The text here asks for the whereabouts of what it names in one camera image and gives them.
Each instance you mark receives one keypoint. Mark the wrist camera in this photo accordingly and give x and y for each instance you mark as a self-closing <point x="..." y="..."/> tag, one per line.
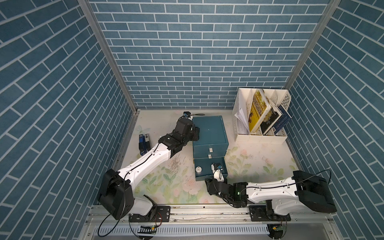
<point x="216" y="167"/>
<point x="187" y="114"/>

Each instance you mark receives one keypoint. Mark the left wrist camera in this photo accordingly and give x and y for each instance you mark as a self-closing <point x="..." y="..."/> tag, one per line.
<point x="187" y="114"/>

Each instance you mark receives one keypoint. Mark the teal drawer cabinet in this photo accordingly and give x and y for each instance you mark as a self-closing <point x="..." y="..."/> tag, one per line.
<point x="211" y="147"/>

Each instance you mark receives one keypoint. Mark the dark blue book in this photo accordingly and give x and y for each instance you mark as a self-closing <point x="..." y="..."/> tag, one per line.
<point x="282" y="121"/>

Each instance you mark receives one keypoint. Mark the white plug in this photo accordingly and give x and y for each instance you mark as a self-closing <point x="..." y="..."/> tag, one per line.
<point x="198" y="169"/>

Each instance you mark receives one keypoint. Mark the white paper stack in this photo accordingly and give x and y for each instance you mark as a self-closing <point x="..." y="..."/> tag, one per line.
<point x="242" y="122"/>

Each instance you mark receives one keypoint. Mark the floral table mat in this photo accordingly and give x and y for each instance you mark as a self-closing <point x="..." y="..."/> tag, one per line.
<point x="174" y="181"/>

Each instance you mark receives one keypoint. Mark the black Moon and Sixpence book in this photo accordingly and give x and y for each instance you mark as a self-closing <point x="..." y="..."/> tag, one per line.
<point x="271" y="118"/>

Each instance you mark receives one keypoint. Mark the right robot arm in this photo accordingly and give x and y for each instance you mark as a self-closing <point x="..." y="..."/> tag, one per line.
<point x="301" y="191"/>

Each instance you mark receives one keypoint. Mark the metal base rail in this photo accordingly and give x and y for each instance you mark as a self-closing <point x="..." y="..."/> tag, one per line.
<point x="225" y="214"/>

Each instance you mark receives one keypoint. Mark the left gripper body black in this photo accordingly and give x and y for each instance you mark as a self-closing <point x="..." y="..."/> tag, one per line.
<point x="192" y="135"/>

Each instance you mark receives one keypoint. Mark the white vent grille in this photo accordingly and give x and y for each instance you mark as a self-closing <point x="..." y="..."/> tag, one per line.
<point x="186" y="230"/>

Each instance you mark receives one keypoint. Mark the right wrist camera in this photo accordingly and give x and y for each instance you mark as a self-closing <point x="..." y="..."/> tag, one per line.
<point x="216" y="167"/>

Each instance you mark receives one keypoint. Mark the yellow book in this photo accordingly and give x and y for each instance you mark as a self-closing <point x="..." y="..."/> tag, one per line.
<point x="257" y="108"/>

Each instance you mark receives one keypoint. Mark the white plastic file organizer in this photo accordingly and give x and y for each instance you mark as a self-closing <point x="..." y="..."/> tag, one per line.
<point x="279" y="97"/>

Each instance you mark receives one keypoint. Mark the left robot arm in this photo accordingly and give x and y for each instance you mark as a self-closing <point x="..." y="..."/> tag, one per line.
<point x="116" y="193"/>

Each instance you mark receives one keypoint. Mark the black stapler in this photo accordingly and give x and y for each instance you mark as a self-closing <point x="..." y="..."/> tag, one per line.
<point x="147" y="142"/>

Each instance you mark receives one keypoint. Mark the blue stapler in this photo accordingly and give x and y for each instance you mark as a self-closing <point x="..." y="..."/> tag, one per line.
<point x="142" y="145"/>

